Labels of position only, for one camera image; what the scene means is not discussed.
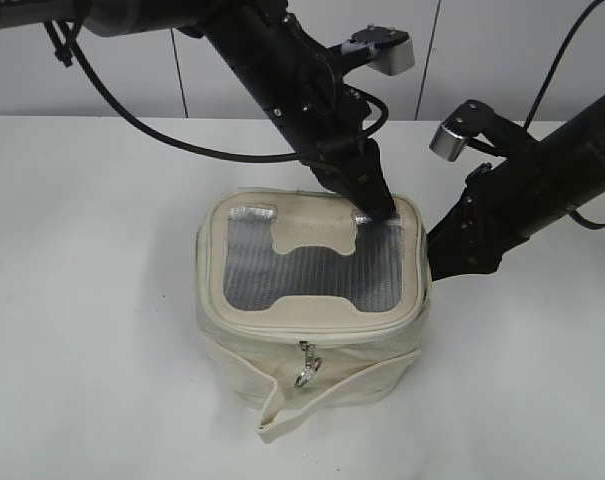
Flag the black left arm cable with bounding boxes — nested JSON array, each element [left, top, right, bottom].
[[41, 19, 389, 164]]

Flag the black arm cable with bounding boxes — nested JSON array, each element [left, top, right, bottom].
[[41, 19, 389, 164], [524, 0, 605, 229]]

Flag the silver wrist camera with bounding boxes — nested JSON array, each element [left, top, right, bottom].
[[429, 99, 528, 162], [329, 25, 415, 76]]

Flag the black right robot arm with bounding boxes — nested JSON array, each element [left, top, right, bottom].
[[427, 95, 605, 280]]

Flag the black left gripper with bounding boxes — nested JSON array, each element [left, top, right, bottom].
[[300, 89, 396, 220]]

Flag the silver ring zipper pull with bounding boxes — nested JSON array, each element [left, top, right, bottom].
[[294, 341, 322, 388]]

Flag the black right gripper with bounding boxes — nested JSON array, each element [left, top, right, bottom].
[[427, 163, 522, 281]]

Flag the cream zippered lunch bag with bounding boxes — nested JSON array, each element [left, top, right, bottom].
[[196, 189, 432, 443]]

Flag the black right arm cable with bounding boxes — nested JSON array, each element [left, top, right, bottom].
[[524, 0, 605, 229]]

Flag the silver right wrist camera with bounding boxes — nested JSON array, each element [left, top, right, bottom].
[[429, 99, 528, 162]]

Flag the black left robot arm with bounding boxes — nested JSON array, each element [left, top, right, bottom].
[[0, 1, 409, 222]]

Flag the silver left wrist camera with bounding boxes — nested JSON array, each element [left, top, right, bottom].
[[329, 25, 415, 76]]

